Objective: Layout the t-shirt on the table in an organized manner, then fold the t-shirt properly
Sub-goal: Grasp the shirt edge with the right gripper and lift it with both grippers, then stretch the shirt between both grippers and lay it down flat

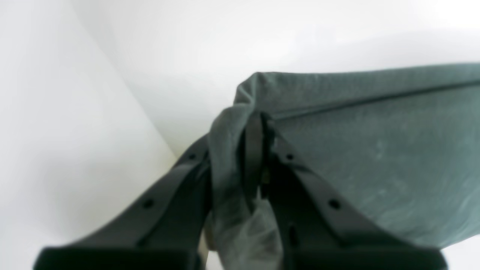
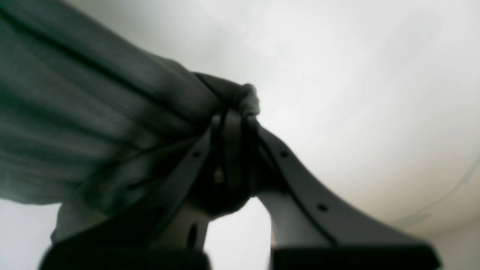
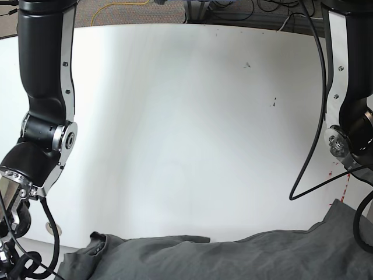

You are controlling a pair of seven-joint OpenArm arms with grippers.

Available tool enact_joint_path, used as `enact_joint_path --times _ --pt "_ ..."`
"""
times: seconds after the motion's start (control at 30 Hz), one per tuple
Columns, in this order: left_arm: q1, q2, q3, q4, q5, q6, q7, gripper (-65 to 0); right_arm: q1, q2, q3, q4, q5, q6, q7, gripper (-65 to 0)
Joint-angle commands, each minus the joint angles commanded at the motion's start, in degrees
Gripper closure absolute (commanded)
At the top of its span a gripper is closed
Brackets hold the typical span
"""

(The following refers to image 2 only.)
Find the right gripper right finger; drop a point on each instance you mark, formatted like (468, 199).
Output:
(314, 228)

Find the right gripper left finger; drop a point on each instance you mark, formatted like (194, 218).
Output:
(166, 230)

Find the dark grey t-shirt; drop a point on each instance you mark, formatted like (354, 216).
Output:
(91, 121)

